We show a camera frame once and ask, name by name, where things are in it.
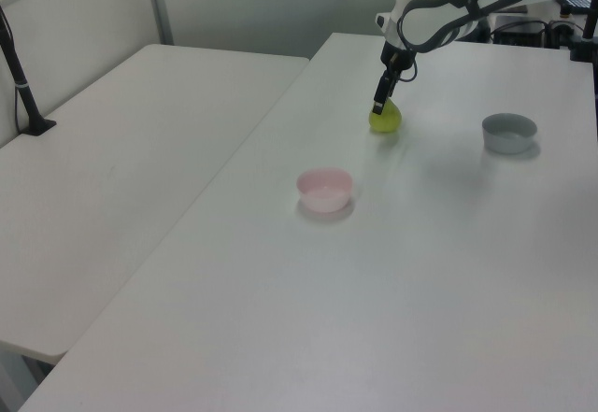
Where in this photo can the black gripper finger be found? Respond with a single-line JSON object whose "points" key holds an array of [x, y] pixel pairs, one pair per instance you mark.
{"points": [[395, 85], [383, 94]]}

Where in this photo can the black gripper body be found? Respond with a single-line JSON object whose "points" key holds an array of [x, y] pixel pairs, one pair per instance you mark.
{"points": [[397, 61]]}

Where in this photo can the black equipment box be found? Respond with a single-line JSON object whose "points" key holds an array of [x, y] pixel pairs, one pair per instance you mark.
{"points": [[518, 31]]}

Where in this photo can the black pole stand with base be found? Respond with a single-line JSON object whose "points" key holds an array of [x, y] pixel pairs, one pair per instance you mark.
{"points": [[39, 127]]}

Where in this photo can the black keyboard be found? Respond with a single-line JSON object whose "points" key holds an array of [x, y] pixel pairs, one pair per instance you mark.
{"points": [[577, 0]]}

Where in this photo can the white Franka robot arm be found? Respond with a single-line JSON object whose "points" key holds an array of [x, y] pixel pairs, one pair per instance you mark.
{"points": [[430, 19]]}

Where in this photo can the black clamp stand with pole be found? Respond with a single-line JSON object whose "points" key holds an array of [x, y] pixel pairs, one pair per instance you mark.
{"points": [[579, 50]]}

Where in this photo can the white side table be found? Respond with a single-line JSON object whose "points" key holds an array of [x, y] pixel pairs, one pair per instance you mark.
{"points": [[117, 174]]}

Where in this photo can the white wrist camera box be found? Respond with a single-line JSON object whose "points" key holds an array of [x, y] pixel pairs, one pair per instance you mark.
{"points": [[380, 19]]}

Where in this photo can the grey metal partition post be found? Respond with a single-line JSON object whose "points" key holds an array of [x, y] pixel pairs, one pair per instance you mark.
{"points": [[159, 5]]}

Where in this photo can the pink bowl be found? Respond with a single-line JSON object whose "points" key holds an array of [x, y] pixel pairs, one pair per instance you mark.
{"points": [[322, 199]]}

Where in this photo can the grey bowl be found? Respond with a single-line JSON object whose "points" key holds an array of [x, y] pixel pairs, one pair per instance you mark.
{"points": [[507, 143]]}

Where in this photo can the green pear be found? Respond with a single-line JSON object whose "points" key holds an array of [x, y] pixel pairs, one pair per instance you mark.
{"points": [[390, 122]]}

